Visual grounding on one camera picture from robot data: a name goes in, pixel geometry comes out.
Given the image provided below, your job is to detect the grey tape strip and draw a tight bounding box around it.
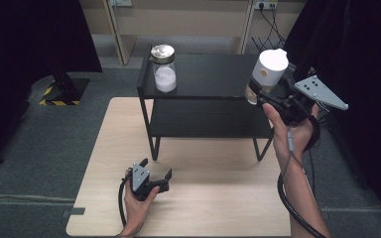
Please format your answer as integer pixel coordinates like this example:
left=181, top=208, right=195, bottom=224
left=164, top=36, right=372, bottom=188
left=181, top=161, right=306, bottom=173
left=62, top=206, right=86, bottom=218

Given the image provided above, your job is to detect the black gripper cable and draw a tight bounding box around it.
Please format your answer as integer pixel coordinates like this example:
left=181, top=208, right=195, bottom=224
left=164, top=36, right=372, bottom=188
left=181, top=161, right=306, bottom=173
left=277, top=98, right=326, bottom=238
left=117, top=176, right=134, bottom=229

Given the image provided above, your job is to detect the clear bottle with white lid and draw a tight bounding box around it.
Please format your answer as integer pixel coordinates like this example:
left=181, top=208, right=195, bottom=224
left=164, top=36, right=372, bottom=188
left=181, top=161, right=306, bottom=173
left=244, top=48, right=290, bottom=106

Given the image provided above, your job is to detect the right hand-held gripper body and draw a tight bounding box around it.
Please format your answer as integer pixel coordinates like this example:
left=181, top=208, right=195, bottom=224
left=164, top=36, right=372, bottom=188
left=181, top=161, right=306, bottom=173
left=276, top=74, right=349, bottom=127

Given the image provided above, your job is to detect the beige wooden shelf unit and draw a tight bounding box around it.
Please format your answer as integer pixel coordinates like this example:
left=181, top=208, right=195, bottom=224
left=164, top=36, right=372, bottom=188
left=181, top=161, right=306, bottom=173
left=77, top=0, right=307, bottom=66

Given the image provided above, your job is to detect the white wall socket with plug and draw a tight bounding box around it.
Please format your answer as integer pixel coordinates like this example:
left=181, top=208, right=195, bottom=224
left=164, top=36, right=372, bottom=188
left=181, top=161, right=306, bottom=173
left=254, top=0, right=279, bottom=11

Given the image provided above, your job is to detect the person's right hand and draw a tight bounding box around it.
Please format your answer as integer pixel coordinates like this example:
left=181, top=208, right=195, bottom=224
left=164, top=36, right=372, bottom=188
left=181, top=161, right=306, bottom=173
left=262, top=102, right=320, bottom=167

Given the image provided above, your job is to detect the black two-tier metal rack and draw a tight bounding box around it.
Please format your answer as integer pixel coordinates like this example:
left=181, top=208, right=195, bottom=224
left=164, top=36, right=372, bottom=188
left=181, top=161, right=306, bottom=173
left=136, top=44, right=299, bottom=162

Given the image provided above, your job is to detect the person's left hand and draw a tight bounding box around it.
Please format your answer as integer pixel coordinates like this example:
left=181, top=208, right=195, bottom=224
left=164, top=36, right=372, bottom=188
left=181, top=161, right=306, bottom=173
left=123, top=168, right=162, bottom=231

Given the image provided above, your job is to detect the glass jar with silver lid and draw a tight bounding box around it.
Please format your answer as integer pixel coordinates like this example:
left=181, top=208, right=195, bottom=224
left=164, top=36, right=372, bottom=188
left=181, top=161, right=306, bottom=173
left=150, top=44, right=179, bottom=94

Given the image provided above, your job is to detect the black curtain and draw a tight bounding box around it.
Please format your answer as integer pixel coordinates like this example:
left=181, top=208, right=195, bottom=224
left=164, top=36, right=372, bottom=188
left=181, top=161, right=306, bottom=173
left=0, top=0, right=103, bottom=172
left=282, top=0, right=381, bottom=229

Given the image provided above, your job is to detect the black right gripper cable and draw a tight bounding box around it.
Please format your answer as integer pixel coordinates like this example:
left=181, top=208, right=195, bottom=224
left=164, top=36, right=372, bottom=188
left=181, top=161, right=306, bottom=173
left=277, top=98, right=326, bottom=238

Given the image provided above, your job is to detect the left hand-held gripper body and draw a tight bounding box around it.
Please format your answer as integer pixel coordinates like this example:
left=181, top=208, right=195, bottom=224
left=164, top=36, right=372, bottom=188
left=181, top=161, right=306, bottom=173
left=127, top=162, right=162, bottom=202

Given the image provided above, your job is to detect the black hanging cable bundle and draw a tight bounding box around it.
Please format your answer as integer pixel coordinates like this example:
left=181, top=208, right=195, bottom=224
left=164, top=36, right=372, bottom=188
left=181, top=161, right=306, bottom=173
left=251, top=4, right=287, bottom=54

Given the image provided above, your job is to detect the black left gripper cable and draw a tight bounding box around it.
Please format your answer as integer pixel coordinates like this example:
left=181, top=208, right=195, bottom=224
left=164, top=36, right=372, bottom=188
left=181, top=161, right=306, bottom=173
left=117, top=176, right=134, bottom=229

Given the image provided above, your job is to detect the black stand base hazard tape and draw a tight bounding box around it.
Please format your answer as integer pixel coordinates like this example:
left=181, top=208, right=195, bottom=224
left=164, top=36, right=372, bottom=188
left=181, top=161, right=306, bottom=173
left=39, top=70, right=90, bottom=107

